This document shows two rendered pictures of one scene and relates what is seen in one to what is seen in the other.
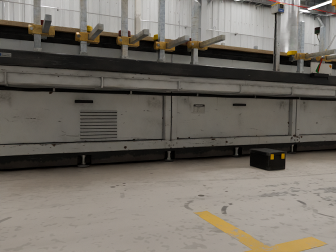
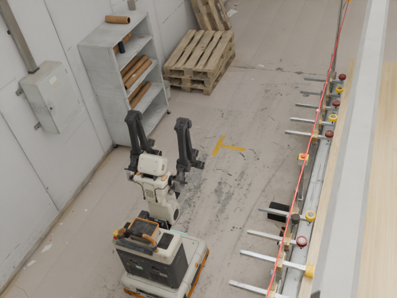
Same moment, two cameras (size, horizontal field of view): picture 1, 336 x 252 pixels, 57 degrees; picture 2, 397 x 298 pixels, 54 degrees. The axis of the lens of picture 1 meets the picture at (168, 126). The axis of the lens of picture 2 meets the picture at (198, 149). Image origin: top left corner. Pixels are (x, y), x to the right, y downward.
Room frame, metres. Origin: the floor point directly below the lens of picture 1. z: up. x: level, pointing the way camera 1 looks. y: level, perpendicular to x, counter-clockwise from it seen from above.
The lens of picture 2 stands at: (3.68, -2.77, 3.41)
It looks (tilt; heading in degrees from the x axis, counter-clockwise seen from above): 42 degrees down; 143
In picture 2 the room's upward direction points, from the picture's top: 10 degrees counter-clockwise
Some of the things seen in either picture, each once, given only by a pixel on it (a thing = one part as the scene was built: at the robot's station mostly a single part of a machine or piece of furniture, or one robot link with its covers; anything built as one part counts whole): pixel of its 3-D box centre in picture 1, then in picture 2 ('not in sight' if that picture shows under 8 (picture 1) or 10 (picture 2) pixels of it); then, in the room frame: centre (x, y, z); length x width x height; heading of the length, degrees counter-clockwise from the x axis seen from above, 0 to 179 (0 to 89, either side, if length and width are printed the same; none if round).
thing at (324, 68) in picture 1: (321, 68); not in sight; (2.65, -1.30, 0.75); 0.26 x 0.01 x 0.10; 115
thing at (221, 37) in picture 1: (204, 44); (307, 135); (2.12, -0.24, 0.83); 0.43 x 0.03 x 0.04; 25
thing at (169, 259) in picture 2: not in sight; (152, 248); (1.81, -2.02, 0.59); 0.55 x 0.34 x 0.83; 24
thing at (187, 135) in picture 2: not in sight; (186, 141); (1.78, -1.43, 1.40); 0.11 x 0.06 x 0.43; 24
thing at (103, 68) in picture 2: not in sight; (130, 83); (-0.23, -0.72, 0.78); 0.90 x 0.45 x 1.55; 115
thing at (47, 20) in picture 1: (45, 28); (323, 80); (1.70, 0.67, 0.82); 0.43 x 0.03 x 0.04; 25
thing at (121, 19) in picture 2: not in sight; (117, 19); (-0.28, -0.62, 1.59); 0.30 x 0.08 x 0.08; 25
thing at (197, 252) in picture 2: not in sight; (166, 265); (1.77, -1.93, 0.16); 0.67 x 0.64 x 0.25; 114
